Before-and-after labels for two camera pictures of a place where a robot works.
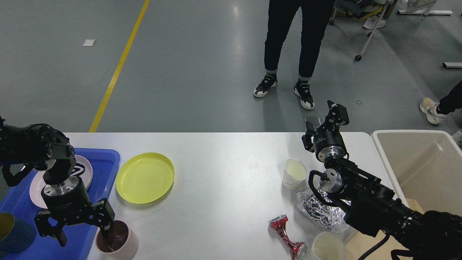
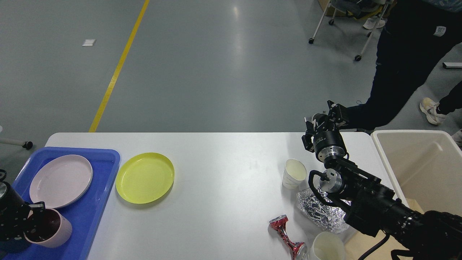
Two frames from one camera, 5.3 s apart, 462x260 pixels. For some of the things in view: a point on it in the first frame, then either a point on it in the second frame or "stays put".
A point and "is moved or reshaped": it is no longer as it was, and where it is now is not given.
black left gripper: [67, 202] → [14, 213]
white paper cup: [294, 175] stays put
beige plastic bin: [426, 165] stays put
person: [435, 112] stays put
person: [282, 14] → [416, 34]
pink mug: [122, 242] is moved or reshaped
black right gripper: [328, 141] stays put
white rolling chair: [363, 9] stays put
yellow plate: [144, 178] stays put
